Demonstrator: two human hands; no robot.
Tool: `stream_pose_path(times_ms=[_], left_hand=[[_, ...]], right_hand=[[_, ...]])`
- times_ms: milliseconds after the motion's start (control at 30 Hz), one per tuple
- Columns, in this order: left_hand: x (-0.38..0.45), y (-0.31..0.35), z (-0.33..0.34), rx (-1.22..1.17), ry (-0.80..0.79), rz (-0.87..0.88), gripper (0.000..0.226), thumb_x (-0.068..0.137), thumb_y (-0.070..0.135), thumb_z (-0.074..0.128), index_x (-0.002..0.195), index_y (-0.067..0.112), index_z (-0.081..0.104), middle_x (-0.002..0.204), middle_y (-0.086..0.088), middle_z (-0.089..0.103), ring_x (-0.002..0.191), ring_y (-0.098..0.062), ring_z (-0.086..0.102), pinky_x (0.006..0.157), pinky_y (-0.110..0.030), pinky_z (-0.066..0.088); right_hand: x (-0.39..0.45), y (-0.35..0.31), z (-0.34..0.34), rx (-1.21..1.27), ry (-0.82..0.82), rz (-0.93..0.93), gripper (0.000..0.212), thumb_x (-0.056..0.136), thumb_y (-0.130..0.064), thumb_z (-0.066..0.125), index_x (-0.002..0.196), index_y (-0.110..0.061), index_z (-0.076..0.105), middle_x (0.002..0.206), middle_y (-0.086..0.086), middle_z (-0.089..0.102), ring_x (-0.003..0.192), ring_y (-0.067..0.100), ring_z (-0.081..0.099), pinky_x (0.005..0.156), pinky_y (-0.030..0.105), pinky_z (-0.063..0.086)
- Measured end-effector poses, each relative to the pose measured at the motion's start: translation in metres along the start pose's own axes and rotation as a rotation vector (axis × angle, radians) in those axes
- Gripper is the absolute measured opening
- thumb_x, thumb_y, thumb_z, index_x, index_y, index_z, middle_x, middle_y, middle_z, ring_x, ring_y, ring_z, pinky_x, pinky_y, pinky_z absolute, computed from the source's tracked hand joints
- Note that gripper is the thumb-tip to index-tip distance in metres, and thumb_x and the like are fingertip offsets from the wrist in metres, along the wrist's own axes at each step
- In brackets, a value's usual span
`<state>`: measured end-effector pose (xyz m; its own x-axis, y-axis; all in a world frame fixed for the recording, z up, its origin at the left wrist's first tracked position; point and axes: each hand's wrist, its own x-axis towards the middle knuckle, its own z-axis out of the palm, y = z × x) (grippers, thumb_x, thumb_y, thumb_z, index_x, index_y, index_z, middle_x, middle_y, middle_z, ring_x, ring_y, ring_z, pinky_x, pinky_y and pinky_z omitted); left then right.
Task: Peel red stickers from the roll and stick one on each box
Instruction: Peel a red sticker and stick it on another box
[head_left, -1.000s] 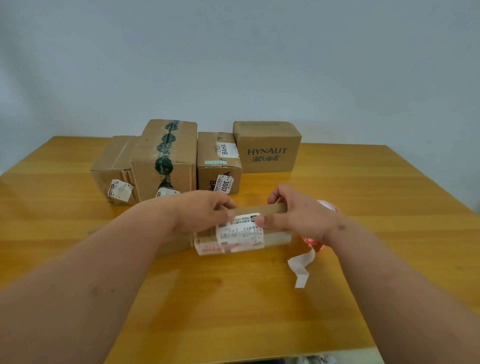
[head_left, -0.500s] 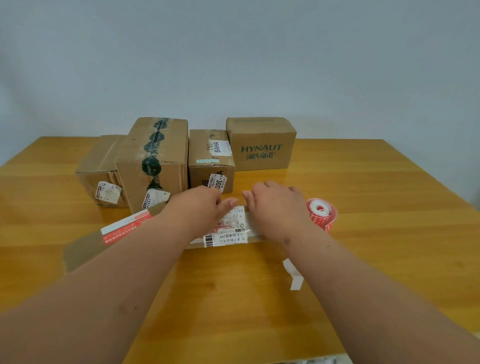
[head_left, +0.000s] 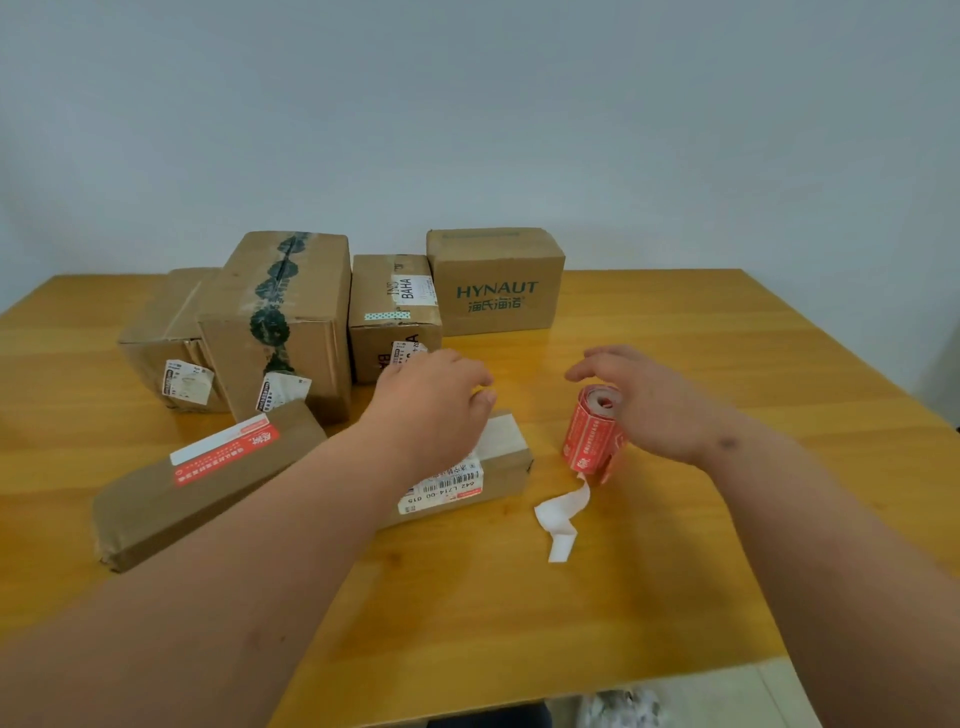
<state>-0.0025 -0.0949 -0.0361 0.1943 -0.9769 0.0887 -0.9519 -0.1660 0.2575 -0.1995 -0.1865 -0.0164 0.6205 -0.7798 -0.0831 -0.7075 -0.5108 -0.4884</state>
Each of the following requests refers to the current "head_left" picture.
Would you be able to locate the person's right forearm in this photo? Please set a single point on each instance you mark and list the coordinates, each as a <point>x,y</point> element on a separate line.
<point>840,570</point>

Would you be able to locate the cardboard box teal print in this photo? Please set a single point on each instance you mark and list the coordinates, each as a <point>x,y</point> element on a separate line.
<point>495,281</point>

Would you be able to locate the red label roll white strip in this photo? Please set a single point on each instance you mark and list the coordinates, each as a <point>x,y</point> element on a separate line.
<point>589,439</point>

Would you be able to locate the dark trouser leg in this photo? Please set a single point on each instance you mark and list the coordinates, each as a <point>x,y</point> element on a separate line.
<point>491,718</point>

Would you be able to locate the person's left hand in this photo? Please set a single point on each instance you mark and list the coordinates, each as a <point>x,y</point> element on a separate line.
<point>424,420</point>

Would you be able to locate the tall cardboard box green tape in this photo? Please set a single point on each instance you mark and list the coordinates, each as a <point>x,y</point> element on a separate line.
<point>300,315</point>

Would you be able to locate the person's right fingers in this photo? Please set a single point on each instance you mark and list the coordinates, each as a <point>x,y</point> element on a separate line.
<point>604,363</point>

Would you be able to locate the small cardboard box barcode label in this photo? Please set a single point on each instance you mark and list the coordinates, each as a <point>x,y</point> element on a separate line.
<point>499,465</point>

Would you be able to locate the person's left forearm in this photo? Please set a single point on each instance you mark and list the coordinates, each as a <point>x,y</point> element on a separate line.
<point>225,600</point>

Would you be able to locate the person's left thumb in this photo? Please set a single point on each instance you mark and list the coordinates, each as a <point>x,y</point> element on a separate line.
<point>484,409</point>

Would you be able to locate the white patterned shoe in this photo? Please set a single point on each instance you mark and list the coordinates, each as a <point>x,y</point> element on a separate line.
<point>619,709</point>

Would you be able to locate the person's right hand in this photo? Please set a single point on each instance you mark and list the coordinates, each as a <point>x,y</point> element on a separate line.
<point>660,412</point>

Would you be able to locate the small cardboard box white labels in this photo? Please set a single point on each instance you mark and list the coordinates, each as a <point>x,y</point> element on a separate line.
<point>382,300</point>

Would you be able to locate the long cardboard box red label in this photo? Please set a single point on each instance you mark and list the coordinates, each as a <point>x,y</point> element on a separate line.
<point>187,484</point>

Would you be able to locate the low cardboard box white label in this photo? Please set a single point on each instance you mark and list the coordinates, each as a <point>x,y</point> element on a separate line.
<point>161,330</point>

